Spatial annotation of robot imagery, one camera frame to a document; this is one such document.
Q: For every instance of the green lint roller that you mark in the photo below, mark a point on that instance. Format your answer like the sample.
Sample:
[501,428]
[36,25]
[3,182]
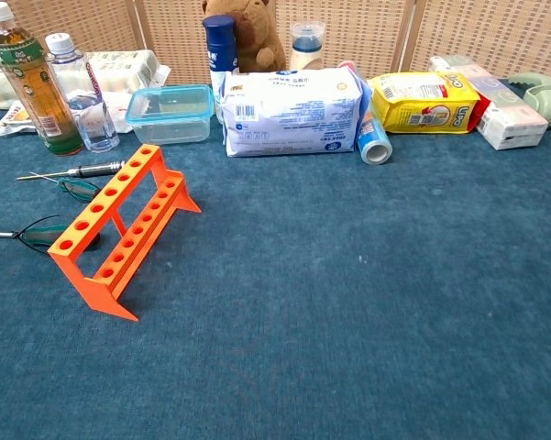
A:
[545,98]

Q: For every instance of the clear container blue lid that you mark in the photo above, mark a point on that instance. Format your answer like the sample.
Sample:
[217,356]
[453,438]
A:
[172,114]

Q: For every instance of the white pink snack bag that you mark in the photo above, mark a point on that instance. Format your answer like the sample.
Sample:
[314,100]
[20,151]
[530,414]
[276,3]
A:
[14,120]

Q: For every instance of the black metal precision screwdriver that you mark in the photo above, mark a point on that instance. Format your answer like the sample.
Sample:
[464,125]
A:
[96,170]

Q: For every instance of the pastel tissue box pack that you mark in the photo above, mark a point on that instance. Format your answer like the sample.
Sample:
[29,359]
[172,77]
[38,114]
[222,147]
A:
[509,119]

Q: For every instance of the brown capybara plush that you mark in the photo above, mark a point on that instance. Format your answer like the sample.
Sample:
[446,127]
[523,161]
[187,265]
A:
[261,41]

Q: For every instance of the white wet wipes pack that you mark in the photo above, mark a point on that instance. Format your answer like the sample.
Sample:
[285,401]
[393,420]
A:
[293,114]

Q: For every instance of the blue table cover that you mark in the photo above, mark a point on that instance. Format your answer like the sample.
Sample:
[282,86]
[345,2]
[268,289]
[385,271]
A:
[325,298]

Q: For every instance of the orange test tube rack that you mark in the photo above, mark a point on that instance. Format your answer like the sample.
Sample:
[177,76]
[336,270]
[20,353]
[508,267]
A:
[133,229]

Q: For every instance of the wicker folding screen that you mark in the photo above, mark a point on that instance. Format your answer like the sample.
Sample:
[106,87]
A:
[463,32]

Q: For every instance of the yellow Lipo snack bag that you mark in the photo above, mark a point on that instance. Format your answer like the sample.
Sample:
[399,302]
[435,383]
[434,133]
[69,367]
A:
[426,107]

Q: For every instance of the green tea bottle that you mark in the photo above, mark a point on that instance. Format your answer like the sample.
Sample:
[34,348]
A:
[32,91]

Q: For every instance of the clear water bottle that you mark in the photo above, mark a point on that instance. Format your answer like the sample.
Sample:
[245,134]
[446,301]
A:
[89,119]

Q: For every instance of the white mayonnaise bottle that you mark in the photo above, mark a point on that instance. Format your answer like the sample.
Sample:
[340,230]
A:
[306,52]

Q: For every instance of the blue white spray can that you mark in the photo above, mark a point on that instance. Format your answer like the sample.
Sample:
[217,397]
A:
[220,50]

